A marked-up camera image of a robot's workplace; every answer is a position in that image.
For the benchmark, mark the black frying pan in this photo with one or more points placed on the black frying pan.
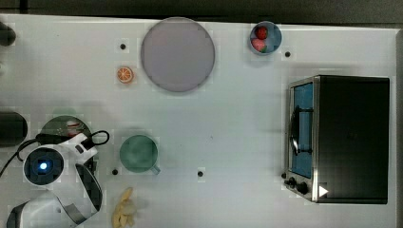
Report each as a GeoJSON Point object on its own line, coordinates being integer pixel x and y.
{"type": "Point", "coordinates": [13, 129]}

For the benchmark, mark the pink strawberry toy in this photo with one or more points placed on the pink strawberry toy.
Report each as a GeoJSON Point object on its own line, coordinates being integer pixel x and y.
{"type": "Point", "coordinates": [259, 45]}

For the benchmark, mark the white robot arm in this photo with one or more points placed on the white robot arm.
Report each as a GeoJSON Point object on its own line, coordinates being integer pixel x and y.
{"type": "Point", "coordinates": [71, 195]}

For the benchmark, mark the blue bowl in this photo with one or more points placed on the blue bowl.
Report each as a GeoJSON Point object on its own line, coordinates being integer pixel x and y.
{"type": "Point", "coordinates": [273, 41]}

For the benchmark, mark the green mug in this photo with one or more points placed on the green mug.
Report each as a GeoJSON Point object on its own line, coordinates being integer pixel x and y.
{"type": "Point", "coordinates": [140, 154]}

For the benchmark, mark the red strawberry toy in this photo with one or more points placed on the red strawberry toy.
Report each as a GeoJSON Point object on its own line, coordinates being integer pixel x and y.
{"type": "Point", "coordinates": [261, 32]}

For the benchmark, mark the peeled banana toy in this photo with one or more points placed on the peeled banana toy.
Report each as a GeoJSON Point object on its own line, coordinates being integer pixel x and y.
{"type": "Point", "coordinates": [125, 210]}

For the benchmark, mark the silver black toaster oven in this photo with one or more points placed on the silver black toaster oven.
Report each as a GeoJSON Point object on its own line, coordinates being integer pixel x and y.
{"type": "Point", "coordinates": [338, 139]}

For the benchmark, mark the orange slice toy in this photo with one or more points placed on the orange slice toy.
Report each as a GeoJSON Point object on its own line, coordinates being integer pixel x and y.
{"type": "Point", "coordinates": [125, 75]}

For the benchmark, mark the grey round plate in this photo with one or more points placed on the grey round plate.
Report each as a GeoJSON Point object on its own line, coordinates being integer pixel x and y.
{"type": "Point", "coordinates": [178, 54]}

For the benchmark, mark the green oval strainer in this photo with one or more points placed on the green oval strainer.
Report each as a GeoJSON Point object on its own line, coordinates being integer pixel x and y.
{"type": "Point", "coordinates": [56, 123]}

